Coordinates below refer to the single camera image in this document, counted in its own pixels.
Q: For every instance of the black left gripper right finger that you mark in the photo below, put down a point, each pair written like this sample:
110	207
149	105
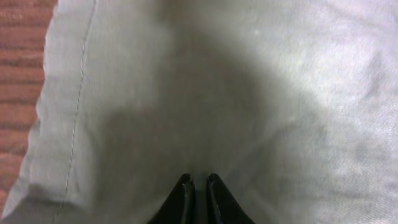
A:
222	207

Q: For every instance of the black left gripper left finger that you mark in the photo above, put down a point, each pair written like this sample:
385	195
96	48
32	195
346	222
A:
179	206

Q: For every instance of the khaki green shorts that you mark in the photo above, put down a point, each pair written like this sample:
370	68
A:
292	103

